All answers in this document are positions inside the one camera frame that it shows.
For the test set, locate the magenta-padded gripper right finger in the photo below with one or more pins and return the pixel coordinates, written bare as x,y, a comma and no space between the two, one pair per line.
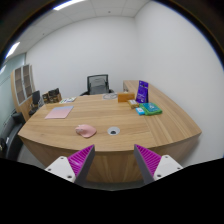
166,165

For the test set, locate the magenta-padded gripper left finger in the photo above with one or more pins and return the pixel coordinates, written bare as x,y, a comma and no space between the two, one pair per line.
61,166

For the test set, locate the pink computer mouse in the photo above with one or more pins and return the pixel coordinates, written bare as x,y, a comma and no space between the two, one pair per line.
86,131

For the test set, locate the pink and blue mouse pad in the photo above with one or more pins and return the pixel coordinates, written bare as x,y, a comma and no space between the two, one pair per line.
59,112

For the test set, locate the flat green box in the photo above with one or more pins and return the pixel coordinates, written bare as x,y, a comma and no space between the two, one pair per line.
151,108

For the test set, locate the small blue box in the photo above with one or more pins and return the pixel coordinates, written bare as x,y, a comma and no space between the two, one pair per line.
140,111

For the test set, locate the black padded armchair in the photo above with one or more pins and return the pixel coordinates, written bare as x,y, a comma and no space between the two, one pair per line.
11,133

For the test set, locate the small yellow box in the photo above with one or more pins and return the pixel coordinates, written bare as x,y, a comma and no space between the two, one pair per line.
133,104

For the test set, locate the tall brown cardboard box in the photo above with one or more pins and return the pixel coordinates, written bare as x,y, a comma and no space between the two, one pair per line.
45,98

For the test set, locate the small black chair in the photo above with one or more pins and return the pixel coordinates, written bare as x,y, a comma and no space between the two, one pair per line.
35,98

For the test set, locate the black cardboard box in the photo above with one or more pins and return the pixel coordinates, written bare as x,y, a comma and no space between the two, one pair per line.
53,91

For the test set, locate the purple standing pouch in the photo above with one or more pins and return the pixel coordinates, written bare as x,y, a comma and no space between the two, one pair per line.
142,91

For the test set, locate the orange-brown cardboard box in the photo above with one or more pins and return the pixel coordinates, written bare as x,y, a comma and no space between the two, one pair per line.
126,97

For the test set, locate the wooden shelf cabinet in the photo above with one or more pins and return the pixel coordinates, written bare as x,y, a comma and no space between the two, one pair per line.
22,86

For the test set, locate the black mesh office chair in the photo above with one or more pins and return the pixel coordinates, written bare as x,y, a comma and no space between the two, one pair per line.
97,85

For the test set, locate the long ceiling light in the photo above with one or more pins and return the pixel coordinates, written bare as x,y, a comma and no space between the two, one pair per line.
68,4
12,49

